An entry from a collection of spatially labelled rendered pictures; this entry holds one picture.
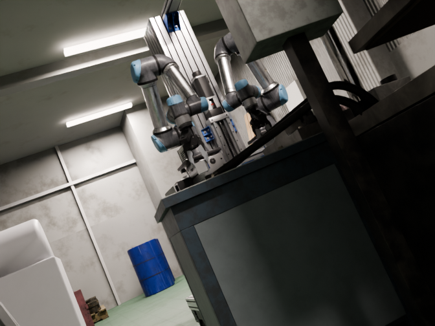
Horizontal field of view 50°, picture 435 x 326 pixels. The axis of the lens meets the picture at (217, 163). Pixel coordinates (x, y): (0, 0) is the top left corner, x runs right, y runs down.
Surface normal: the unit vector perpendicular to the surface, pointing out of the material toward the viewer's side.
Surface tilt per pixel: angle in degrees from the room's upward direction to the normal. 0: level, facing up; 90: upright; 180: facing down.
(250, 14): 90
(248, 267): 90
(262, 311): 90
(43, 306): 90
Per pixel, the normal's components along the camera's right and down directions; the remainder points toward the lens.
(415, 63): -0.87, 0.34
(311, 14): 0.17, -0.20
